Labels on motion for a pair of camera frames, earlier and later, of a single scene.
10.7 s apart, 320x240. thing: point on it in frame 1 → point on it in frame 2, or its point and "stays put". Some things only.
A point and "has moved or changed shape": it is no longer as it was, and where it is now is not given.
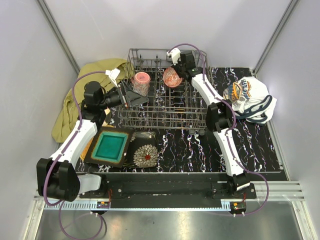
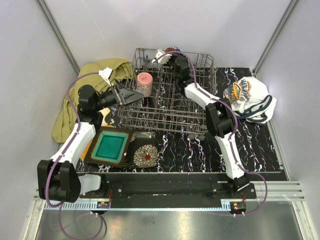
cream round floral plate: x=105 y=124 stays put
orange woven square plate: x=83 y=153 stays put
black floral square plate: x=142 y=151 stays put
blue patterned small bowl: x=171 y=78 has moved or changed shape
